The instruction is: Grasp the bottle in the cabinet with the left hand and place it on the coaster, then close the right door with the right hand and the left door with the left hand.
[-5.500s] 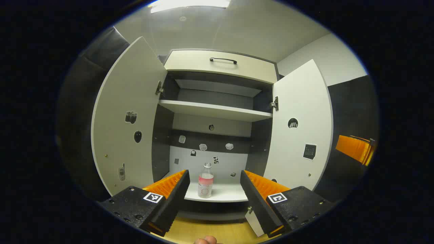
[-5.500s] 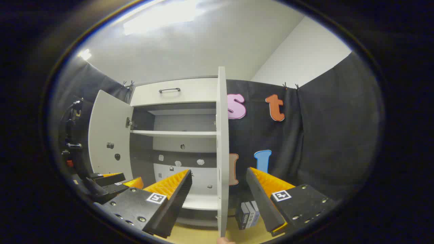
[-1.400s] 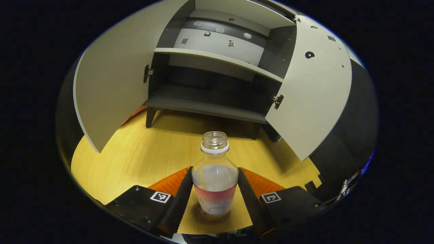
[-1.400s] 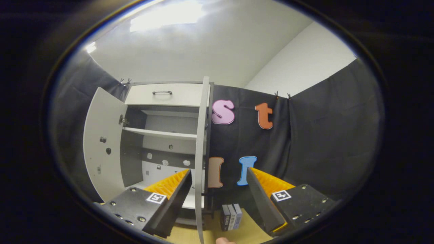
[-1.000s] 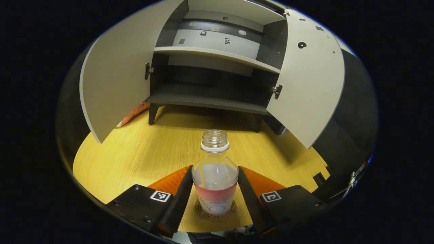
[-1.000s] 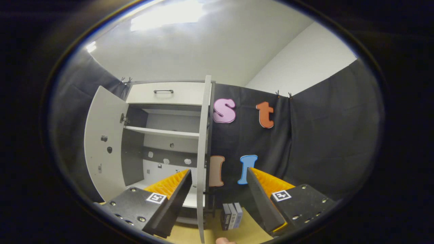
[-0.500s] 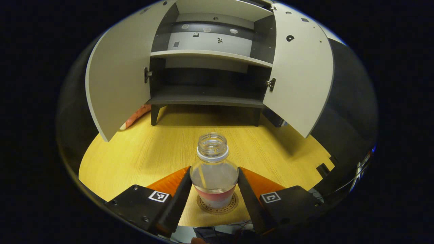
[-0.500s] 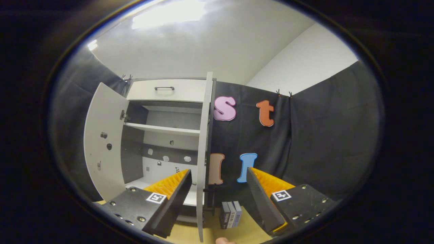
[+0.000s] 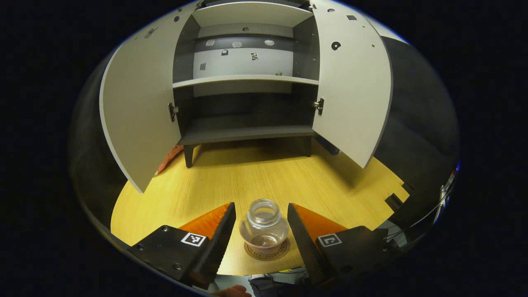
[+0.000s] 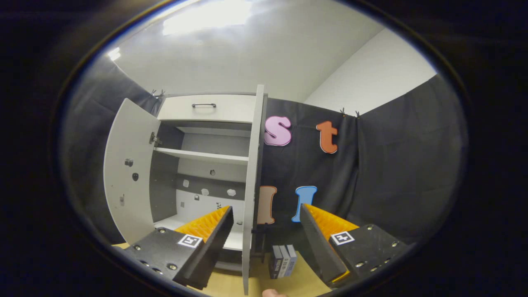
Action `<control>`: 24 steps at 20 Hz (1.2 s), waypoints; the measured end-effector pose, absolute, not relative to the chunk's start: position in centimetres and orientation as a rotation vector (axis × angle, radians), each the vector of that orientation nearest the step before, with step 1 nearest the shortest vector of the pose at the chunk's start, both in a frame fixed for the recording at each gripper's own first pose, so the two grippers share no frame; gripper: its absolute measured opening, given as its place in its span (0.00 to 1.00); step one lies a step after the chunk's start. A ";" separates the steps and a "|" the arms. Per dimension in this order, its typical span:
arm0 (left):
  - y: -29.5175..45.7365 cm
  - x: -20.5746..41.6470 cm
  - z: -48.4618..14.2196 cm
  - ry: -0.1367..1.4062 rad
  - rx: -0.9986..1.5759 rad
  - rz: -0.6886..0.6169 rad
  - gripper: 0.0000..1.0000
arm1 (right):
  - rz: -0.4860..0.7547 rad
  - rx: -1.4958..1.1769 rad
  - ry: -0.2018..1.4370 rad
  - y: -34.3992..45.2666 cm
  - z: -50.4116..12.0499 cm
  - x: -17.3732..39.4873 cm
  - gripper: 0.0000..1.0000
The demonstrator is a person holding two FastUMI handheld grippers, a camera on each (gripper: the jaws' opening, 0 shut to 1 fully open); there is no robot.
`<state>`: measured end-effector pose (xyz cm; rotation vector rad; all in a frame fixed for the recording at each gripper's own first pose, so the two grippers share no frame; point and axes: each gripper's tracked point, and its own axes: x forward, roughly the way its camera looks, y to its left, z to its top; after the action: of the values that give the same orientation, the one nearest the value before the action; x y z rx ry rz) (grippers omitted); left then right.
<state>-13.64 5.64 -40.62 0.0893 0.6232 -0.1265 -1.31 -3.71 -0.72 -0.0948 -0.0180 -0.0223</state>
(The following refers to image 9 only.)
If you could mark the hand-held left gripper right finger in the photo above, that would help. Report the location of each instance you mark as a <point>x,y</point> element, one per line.
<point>301,239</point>

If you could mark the metal door hinge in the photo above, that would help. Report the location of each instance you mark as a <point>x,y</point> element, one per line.
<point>319,106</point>
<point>172,111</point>

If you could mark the clear glass bottle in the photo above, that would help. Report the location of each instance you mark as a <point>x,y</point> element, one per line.
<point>264,231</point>

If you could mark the round brown coaster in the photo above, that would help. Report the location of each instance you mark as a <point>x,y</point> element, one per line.
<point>251,252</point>

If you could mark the white door with cat sticker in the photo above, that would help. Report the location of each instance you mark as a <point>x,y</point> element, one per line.
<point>354,90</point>

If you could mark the white cabinet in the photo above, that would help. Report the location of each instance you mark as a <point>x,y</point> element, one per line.
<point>247,132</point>

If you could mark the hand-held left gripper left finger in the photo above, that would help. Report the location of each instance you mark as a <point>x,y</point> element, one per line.
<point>220,239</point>

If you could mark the white cabinet shelf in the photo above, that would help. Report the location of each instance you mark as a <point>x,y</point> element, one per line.
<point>251,12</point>
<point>247,79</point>

